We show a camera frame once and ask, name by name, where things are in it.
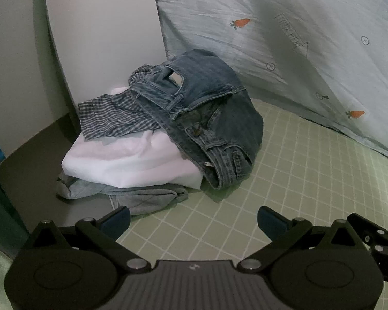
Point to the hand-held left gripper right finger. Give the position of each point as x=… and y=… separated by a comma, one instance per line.
x=271, y=222

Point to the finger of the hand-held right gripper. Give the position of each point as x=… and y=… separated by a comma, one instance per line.
x=370, y=227

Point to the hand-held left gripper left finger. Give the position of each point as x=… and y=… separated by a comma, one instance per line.
x=117, y=222

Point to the blue denim jeans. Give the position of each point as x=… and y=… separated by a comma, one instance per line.
x=213, y=103

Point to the light grey garment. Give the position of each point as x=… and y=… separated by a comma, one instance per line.
x=142, y=200

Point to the white garment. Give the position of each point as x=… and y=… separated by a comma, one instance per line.
x=132, y=161

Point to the checked shirt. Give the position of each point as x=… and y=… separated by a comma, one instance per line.
x=116, y=116

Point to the dark teal object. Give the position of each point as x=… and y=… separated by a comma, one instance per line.
x=0, y=193

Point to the white panel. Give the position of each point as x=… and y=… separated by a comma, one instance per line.
x=100, y=38

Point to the carrot print pale sheet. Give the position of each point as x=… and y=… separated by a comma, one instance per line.
x=213, y=6

